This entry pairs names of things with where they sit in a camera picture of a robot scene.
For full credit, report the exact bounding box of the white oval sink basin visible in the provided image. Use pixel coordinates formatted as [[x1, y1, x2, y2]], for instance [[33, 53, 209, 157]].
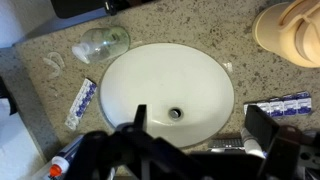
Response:
[[99, 42, 235, 149]]

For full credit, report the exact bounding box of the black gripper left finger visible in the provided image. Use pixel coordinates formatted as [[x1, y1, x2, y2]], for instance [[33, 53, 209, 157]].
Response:
[[66, 104, 174, 180]]

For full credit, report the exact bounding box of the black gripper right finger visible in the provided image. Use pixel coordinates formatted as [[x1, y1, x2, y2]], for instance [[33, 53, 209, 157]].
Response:
[[244, 104, 303, 180]]

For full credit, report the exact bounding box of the small white tube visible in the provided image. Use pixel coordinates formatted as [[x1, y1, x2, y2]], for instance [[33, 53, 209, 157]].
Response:
[[239, 127, 268, 158]]

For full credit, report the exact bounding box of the cream insulated water bottle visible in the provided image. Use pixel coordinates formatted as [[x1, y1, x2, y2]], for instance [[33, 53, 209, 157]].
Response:
[[251, 0, 320, 69]]

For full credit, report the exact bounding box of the metal sink drain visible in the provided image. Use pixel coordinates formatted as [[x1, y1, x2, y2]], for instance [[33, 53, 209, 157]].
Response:
[[168, 106, 184, 121]]

